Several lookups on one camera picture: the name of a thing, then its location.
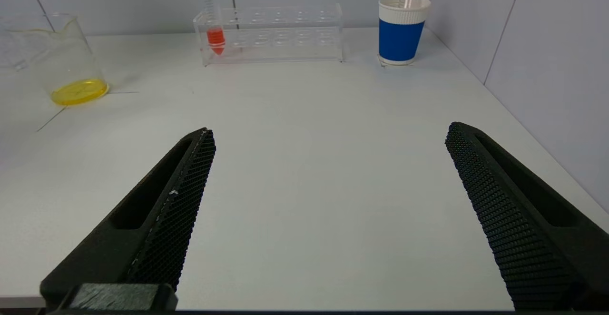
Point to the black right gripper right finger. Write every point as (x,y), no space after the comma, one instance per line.
(518,229)

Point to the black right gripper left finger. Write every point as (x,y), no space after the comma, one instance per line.
(157,229)

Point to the clear glass beaker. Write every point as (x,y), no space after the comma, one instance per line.
(78,91)

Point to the red pigment test tube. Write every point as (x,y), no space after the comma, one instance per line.
(215,36)

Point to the clear acrylic test tube rack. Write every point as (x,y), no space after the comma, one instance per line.
(285,44)

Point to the blue white paper cup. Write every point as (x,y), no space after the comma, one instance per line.
(400,39)

